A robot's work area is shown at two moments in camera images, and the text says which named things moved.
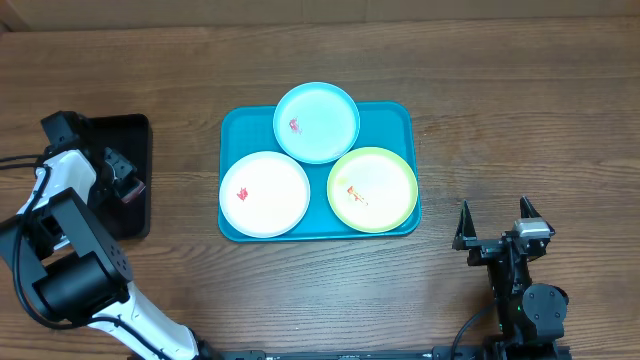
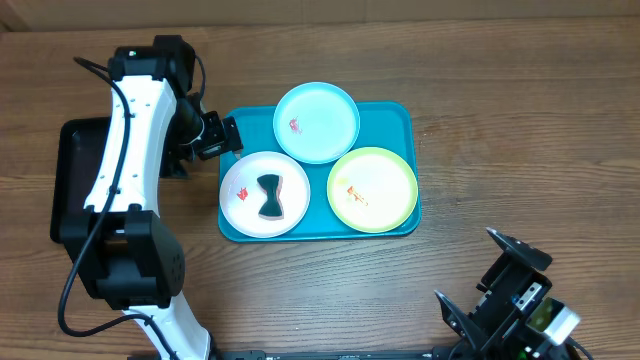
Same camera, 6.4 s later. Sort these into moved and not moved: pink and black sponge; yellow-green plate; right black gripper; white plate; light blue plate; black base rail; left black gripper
Moved: pink and black sponge; left black gripper; right black gripper
Not moved: white plate; yellow-green plate; black base rail; light blue plate
